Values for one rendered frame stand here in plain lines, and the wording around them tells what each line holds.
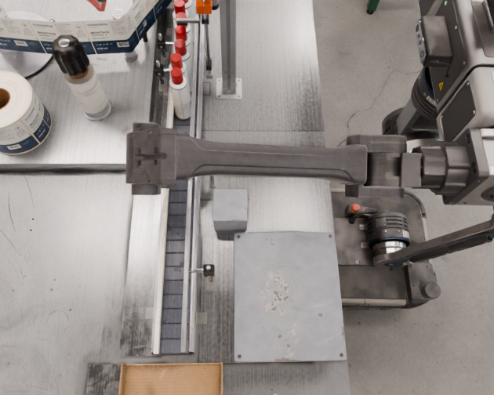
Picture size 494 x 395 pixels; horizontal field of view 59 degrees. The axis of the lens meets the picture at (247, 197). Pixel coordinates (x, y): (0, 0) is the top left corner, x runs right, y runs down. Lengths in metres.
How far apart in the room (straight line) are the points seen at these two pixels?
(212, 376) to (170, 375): 0.11
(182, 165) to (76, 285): 0.81
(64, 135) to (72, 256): 0.38
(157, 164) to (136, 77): 0.98
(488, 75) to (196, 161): 0.48
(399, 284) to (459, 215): 0.65
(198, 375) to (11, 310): 0.55
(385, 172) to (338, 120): 1.83
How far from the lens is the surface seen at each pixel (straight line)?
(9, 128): 1.40
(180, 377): 1.25
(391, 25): 3.09
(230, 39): 1.36
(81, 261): 1.36
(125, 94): 1.52
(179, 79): 1.28
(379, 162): 0.73
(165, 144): 0.59
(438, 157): 0.74
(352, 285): 1.94
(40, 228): 1.43
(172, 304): 1.22
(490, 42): 0.86
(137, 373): 1.26
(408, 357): 2.22
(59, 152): 1.46
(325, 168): 0.67
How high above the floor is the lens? 2.07
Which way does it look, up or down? 67 degrees down
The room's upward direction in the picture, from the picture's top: 4 degrees clockwise
